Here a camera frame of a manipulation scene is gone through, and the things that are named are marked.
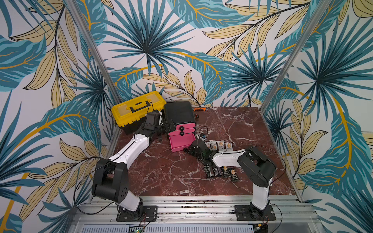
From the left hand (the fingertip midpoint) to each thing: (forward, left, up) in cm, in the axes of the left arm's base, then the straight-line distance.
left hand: (170, 127), depth 87 cm
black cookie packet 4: (-24, -38, -15) cm, 47 cm away
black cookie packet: (-21, -24, -14) cm, 35 cm away
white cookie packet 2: (-2, -33, -15) cm, 36 cm away
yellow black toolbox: (+9, +27, 0) cm, 29 cm away
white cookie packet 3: (-3, -39, -15) cm, 42 cm away
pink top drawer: (+3, -9, -2) cm, 9 cm away
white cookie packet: (-2, -28, -15) cm, 32 cm away
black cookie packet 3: (-21, -34, -15) cm, 43 cm away
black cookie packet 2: (-20, -28, -15) cm, 38 cm away
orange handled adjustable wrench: (+33, -21, -17) cm, 42 cm away
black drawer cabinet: (+13, -6, 0) cm, 14 cm away
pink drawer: (-3, -6, -12) cm, 13 cm away
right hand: (-5, -10, -13) cm, 17 cm away
